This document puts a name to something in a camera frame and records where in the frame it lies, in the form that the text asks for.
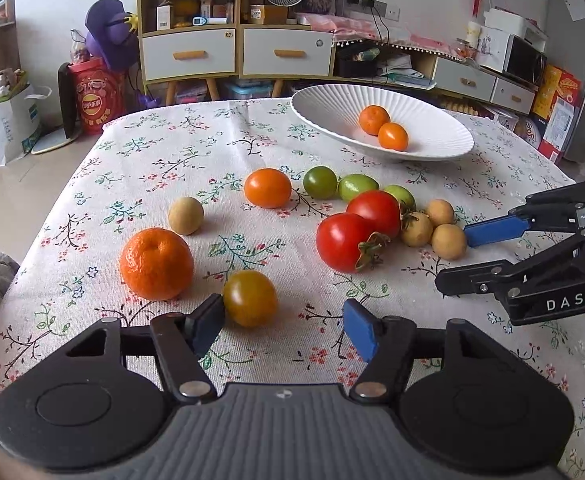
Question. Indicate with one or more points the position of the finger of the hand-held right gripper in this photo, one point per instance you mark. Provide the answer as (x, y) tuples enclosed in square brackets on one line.
[(492, 231), (472, 280)]

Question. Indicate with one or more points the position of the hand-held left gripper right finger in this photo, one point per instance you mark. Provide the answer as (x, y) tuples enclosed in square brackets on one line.
[(360, 330)]

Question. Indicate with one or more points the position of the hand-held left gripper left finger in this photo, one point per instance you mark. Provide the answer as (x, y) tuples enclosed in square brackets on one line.
[(207, 324)]

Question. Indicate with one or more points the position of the tan longan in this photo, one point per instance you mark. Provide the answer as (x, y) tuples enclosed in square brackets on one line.
[(449, 241), (440, 211), (417, 230), (186, 215)]

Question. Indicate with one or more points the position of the yellow tomato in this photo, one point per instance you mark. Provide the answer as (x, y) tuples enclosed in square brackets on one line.
[(250, 298)]

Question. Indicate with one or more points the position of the large orange mandarin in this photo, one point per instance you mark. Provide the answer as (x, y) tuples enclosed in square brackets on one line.
[(156, 265)]

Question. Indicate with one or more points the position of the red tomato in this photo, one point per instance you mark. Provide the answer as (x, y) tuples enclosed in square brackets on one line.
[(340, 242), (375, 210)]

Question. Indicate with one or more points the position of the orange tomato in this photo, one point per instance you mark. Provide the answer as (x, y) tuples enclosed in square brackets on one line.
[(267, 188)]

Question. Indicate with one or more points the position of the white ribbed plate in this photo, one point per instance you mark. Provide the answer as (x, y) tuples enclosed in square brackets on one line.
[(332, 110)]

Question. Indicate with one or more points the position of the small orange mandarin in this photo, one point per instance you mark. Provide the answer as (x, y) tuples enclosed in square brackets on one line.
[(393, 137)]

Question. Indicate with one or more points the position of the grey drawer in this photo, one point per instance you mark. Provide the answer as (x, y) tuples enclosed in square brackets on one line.
[(465, 80), (515, 96)]

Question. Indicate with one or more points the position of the yellow red carton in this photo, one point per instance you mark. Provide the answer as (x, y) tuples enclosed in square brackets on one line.
[(560, 105)]

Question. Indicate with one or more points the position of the dark green tomato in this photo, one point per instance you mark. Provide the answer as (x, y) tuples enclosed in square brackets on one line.
[(320, 181)]

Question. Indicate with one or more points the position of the microwave oven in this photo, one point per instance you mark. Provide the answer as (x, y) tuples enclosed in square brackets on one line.
[(517, 57)]

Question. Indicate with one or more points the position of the long low wooden cabinet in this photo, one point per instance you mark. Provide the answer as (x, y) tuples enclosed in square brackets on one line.
[(422, 62)]

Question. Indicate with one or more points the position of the grey refrigerator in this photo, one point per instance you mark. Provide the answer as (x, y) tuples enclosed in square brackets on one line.
[(577, 60)]

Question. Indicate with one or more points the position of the floral tablecloth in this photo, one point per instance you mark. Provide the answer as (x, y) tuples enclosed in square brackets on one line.
[(272, 135)]

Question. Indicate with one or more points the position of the white appliance box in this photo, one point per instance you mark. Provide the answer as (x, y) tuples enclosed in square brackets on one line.
[(512, 22)]

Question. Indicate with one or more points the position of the black box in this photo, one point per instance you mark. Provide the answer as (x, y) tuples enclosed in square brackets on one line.
[(355, 66)]

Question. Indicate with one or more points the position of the clear plastic storage box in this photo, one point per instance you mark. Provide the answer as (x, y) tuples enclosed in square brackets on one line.
[(190, 94)]

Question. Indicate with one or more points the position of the blue lidded storage box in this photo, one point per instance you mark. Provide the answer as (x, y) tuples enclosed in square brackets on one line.
[(247, 91)]

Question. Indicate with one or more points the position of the low wooden drawer cabinet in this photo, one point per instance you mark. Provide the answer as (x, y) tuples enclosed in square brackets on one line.
[(337, 40)]

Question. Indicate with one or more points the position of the pink cloth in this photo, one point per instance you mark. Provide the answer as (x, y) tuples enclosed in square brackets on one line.
[(352, 27)]

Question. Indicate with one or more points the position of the red snack bucket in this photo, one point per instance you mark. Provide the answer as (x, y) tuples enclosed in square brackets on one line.
[(97, 100)]

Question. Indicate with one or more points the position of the black panel on white base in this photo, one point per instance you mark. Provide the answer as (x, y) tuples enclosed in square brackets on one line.
[(66, 100)]

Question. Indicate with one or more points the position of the white paper bag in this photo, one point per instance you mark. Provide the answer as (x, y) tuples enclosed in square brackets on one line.
[(10, 127)]

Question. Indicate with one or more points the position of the white thermometer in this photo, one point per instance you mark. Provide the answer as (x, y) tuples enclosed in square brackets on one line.
[(207, 21)]

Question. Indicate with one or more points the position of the small white carton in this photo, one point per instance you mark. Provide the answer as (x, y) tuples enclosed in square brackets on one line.
[(164, 17)]

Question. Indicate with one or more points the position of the cardboard box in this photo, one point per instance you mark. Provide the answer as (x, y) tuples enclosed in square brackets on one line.
[(267, 14)]

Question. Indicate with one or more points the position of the purple plush toy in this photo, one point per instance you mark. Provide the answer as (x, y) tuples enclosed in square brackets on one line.
[(105, 25)]

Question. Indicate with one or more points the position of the plush toys in bag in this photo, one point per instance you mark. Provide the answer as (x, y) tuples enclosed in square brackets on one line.
[(2, 82)]

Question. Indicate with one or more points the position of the tall wooden shelf cabinet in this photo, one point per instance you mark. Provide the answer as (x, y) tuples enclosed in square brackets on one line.
[(145, 10)]

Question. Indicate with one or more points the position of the wall sockets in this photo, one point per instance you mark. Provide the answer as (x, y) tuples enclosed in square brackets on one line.
[(372, 6)]

